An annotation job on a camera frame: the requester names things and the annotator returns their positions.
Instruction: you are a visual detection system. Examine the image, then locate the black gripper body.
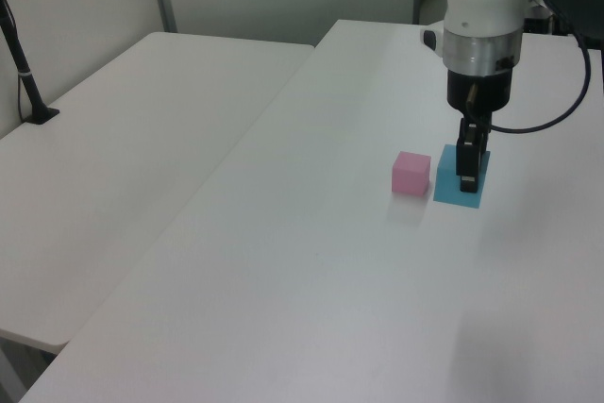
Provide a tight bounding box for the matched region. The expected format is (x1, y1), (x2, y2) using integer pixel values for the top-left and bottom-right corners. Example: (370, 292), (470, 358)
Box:
(445, 69), (514, 127)

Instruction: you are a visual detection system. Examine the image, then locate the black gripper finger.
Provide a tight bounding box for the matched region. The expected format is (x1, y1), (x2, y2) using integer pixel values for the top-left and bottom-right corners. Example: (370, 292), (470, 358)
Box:
(475, 120), (490, 155)
(454, 118), (479, 194)

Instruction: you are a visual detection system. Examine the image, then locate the blue cube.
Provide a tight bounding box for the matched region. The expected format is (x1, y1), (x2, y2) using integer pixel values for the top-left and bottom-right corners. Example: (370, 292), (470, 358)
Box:
(432, 143), (492, 210)

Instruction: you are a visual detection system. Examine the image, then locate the pink cube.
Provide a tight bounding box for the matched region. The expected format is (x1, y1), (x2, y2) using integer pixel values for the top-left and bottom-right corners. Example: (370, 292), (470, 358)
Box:
(391, 151), (432, 195)

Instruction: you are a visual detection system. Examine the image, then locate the black pole stand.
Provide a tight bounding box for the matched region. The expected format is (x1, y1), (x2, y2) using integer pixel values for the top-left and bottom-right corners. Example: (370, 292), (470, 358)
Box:
(0, 0), (61, 126)

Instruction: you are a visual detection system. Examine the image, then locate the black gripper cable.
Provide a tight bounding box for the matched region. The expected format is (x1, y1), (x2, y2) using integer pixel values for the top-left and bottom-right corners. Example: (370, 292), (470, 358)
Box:
(490, 0), (594, 134)

